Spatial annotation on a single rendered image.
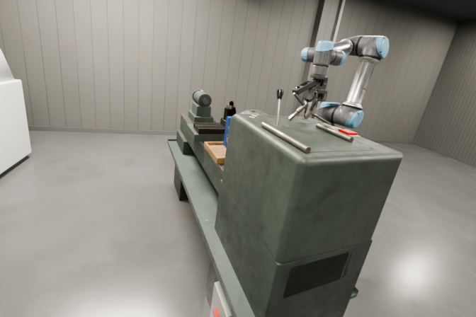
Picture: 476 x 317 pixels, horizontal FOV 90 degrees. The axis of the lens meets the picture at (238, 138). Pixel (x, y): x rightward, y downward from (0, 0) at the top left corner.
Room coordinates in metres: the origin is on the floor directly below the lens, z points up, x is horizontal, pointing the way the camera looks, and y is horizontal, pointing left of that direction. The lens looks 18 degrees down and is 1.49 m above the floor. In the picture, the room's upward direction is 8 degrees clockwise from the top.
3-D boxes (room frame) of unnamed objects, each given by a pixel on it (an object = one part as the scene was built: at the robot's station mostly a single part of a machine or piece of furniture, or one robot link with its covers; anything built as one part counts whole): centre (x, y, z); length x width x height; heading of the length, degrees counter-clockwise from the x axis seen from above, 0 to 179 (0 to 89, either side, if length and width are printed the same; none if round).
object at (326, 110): (1.55, -0.56, 1.27); 0.13 x 0.12 x 0.14; 41
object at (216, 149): (1.58, 0.01, 0.88); 0.36 x 0.30 x 0.04; 116
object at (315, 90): (1.18, -0.34, 1.42); 0.09 x 0.08 x 0.12; 116
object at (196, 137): (1.96, 0.16, 0.89); 0.53 x 0.30 x 0.06; 116
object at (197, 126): (1.90, 0.15, 0.95); 0.43 x 0.18 x 0.04; 116
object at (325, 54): (1.18, -0.34, 1.58); 0.09 x 0.08 x 0.11; 131
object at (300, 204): (1.01, -0.28, 1.06); 0.59 x 0.48 x 0.39; 26
